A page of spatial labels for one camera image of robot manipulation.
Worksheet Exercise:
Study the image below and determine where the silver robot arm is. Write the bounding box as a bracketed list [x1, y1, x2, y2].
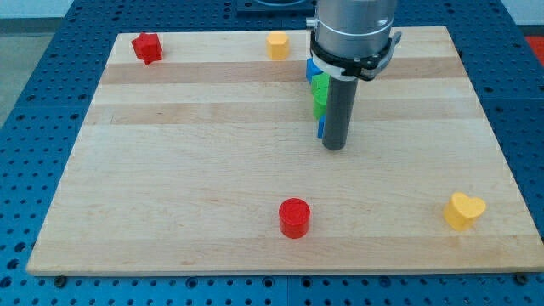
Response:
[314, 0, 397, 59]

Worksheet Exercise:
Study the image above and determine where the yellow heart block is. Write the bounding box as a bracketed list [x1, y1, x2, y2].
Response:
[443, 192, 487, 231]

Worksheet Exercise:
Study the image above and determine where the blue block lower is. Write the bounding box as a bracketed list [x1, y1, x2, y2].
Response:
[317, 115, 326, 139]

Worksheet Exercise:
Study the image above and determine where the blue block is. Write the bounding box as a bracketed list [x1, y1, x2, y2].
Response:
[305, 58, 323, 83]
[317, 115, 326, 139]

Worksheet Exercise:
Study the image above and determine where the red cylinder block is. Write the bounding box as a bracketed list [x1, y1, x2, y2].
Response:
[278, 198, 311, 239]

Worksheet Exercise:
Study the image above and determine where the green block lower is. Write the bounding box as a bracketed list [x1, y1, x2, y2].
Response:
[313, 94, 327, 121]

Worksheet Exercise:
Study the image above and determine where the green block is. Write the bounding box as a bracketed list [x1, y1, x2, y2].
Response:
[310, 72, 330, 96]
[313, 94, 327, 121]

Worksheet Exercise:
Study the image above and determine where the green block upper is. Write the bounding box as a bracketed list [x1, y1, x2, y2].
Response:
[310, 72, 330, 96]

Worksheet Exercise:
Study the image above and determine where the light wooden board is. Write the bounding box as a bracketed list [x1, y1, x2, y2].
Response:
[26, 26, 543, 276]

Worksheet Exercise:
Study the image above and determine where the blue block upper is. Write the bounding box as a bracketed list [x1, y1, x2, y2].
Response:
[305, 58, 323, 83]

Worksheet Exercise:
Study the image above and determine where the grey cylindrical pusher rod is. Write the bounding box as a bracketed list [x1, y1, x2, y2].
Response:
[322, 77, 358, 150]

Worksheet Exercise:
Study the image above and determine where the yellow hexagon block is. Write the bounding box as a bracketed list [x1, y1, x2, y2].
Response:
[266, 31, 290, 60]

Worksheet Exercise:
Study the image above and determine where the red star block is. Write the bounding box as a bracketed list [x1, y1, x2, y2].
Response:
[131, 32, 162, 65]

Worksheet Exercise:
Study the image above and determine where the black and white clamp ring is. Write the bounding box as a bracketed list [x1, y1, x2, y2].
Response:
[309, 30, 403, 82]

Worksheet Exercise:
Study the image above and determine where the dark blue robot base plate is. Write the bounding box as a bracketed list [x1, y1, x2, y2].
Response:
[233, 0, 317, 17]

